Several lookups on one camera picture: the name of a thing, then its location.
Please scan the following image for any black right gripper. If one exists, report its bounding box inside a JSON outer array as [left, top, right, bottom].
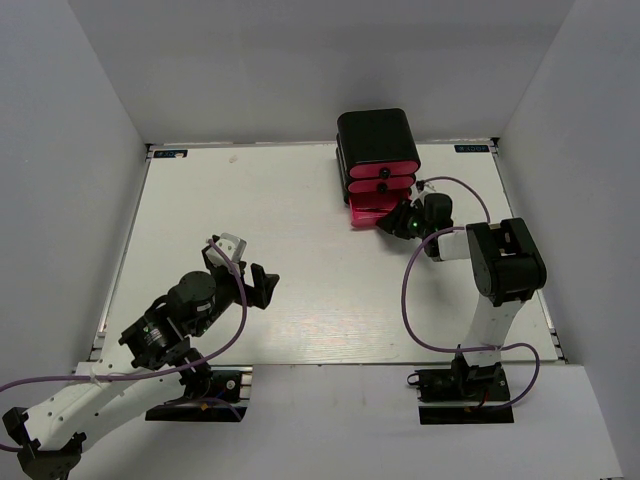
[[378, 196, 433, 239]]

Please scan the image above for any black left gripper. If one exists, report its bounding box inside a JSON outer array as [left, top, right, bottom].
[[193, 246, 280, 336]]

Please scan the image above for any pink bottom drawer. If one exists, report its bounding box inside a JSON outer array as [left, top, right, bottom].
[[348, 189, 410, 228]]

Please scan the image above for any pink top drawer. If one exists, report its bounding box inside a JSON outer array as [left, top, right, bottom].
[[348, 161, 420, 179]]

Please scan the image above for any black drawer cabinet shell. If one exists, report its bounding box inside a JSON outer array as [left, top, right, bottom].
[[336, 108, 421, 202]]

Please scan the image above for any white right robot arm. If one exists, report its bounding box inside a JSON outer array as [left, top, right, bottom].
[[376, 193, 547, 399]]

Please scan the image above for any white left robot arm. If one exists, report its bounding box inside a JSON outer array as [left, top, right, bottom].
[[2, 237, 280, 479]]

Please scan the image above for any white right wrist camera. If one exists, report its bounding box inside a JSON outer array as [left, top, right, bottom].
[[413, 180, 438, 201]]

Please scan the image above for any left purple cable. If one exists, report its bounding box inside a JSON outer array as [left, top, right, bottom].
[[0, 238, 249, 454]]

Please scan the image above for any purple cable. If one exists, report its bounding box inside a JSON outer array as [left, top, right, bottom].
[[0, 238, 249, 454], [401, 174, 544, 416]]

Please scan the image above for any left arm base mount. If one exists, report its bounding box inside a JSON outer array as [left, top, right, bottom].
[[144, 366, 253, 423]]

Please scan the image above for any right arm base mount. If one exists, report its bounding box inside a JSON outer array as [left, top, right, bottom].
[[407, 368, 514, 426]]

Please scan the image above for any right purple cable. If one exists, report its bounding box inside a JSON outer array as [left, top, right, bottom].
[[401, 174, 544, 416]]

